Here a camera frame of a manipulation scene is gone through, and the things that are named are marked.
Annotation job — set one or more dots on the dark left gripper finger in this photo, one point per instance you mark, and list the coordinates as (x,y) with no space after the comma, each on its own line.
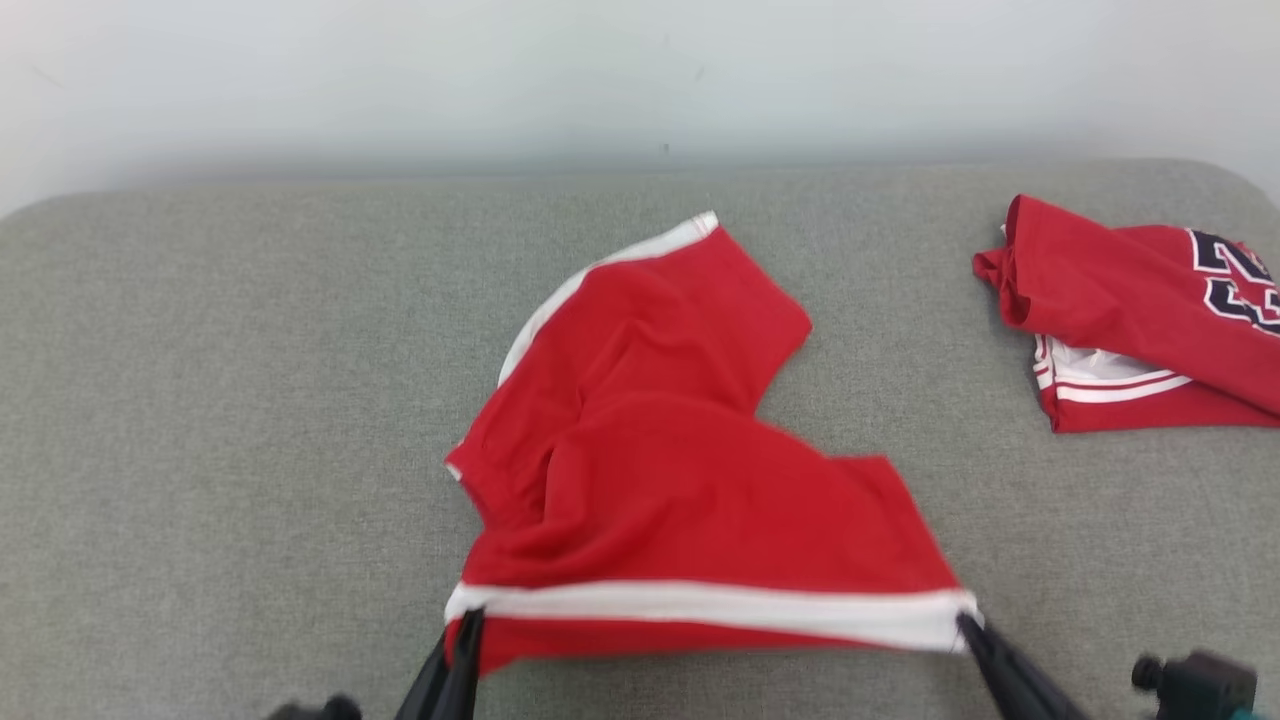
(462,680)
(428,690)

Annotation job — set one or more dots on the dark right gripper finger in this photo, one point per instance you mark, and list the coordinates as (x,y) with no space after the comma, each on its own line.
(1040,695)
(1005,695)

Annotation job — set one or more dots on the red shorts with white stripes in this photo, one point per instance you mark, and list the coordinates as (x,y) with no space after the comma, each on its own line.
(650,480)

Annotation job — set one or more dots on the red basketball jersey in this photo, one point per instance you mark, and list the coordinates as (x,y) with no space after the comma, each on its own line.
(1110,290)

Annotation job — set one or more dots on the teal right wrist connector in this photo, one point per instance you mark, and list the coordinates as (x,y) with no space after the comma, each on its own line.
(1248,714)

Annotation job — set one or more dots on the grey fabric sofa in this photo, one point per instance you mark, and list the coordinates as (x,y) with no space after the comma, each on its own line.
(250,400)

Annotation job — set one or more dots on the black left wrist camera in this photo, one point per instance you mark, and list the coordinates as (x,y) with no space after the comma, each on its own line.
(330,710)

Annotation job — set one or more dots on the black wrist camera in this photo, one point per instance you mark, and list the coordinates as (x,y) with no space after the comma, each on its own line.
(1200,690)
(330,710)

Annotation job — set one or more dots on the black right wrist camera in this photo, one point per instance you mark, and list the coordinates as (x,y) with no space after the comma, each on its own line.
(1200,690)

